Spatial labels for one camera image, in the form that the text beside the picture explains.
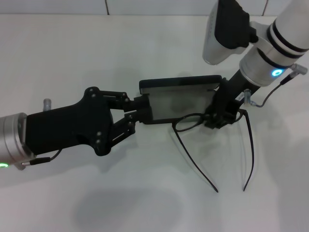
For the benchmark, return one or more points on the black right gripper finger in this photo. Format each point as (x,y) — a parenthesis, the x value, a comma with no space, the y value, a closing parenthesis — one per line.
(227,119)
(211,122)

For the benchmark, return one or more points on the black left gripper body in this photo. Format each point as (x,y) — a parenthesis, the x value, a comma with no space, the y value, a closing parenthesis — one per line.
(65,128)

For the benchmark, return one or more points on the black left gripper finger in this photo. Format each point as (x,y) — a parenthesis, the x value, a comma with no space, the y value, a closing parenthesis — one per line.
(142,117)
(141,102)

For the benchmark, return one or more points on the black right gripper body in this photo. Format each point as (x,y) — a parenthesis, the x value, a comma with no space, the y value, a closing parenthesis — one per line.
(227,99)

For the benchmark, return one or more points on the black thin-framed glasses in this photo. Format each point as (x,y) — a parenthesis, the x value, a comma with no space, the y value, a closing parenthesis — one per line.
(186,130)

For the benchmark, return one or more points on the black glasses case grey lining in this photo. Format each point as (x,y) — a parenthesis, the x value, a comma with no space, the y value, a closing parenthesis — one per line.
(178,101)

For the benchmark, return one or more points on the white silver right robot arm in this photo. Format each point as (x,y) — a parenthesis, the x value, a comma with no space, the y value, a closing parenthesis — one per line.
(260,65)

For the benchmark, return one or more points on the right gripper silver plug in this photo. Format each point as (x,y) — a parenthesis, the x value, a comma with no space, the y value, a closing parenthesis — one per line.
(246,95)

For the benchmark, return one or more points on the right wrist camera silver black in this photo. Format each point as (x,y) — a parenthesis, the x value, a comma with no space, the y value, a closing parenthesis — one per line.
(231,26)

